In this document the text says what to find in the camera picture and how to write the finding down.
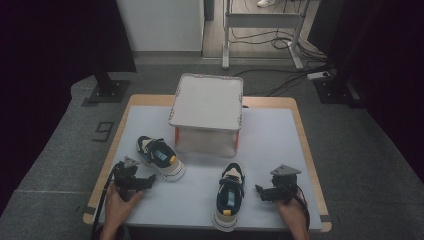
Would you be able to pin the person's right hand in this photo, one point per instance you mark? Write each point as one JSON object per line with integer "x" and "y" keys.
{"x": 293, "y": 213}

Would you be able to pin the white cabinet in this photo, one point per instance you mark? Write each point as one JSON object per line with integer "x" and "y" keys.
{"x": 163, "y": 23}

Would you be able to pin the light grey table mat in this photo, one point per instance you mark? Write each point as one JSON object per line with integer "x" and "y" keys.
{"x": 266, "y": 150}

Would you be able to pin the black bin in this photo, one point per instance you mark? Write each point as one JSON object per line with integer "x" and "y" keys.
{"x": 209, "y": 9}

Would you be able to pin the white power strip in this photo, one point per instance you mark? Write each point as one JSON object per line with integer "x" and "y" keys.
{"x": 318, "y": 75}

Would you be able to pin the navy and beige sneaker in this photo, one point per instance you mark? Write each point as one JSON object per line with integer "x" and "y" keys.
{"x": 230, "y": 196}
{"x": 160, "y": 157}

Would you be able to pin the person's left hand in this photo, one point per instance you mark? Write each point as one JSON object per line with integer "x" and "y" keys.
{"x": 118, "y": 208}

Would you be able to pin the white shoe box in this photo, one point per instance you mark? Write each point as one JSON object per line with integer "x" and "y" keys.
{"x": 207, "y": 110}

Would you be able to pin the black stand with base plate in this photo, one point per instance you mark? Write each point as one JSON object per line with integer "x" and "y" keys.
{"x": 336, "y": 91}
{"x": 108, "y": 88}

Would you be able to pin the grey metal desk frame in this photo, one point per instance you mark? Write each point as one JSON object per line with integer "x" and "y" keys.
{"x": 260, "y": 20}

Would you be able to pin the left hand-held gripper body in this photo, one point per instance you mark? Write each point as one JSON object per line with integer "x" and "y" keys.
{"x": 125, "y": 176}

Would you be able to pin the dark curtain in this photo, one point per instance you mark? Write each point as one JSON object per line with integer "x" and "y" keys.
{"x": 383, "y": 66}
{"x": 50, "y": 66}

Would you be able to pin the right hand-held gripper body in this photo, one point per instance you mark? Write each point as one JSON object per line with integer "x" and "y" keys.
{"x": 283, "y": 185}

